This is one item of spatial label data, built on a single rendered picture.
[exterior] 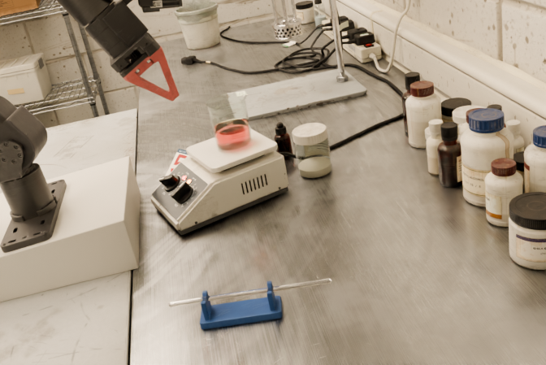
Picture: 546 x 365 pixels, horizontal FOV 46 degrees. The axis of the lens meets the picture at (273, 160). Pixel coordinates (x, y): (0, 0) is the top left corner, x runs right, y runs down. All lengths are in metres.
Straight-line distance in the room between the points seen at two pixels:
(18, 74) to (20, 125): 2.30
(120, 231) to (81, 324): 0.14
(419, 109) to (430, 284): 0.39
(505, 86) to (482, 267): 0.38
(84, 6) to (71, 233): 0.31
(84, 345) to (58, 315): 0.09
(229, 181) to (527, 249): 0.44
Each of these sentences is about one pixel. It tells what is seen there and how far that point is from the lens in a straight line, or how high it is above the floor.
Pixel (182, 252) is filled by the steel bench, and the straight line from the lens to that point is 0.96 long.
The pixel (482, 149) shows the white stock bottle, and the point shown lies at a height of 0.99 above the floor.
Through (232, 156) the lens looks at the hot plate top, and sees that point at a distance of 1.00.
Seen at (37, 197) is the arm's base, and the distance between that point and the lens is 1.00.
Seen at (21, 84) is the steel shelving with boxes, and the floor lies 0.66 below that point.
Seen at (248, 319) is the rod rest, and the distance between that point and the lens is 0.78.
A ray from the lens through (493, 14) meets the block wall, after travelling 1.20.
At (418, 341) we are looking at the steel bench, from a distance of 0.73.
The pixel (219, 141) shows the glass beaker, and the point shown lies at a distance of 1.02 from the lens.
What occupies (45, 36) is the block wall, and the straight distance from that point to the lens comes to 3.53.
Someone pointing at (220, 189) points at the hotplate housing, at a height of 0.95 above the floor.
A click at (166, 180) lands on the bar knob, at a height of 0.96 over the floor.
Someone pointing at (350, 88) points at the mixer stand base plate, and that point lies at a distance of 1.45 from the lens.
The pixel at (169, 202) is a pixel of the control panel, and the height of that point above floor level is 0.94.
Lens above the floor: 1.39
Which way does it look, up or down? 24 degrees down
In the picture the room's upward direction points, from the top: 11 degrees counter-clockwise
